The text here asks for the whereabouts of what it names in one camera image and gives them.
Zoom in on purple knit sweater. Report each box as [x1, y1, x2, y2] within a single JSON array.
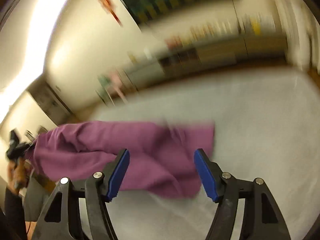
[[25, 121, 215, 198]]

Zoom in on person's left hand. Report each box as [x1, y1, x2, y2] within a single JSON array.
[[7, 157, 27, 196]]

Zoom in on green plastic chair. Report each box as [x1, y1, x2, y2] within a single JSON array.
[[96, 75, 115, 106]]

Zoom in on pink plastic chair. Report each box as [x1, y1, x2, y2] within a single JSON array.
[[109, 72, 127, 103]]

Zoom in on long grey TV cabinet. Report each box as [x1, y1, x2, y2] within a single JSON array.
[[124, 34, 287, 90]]

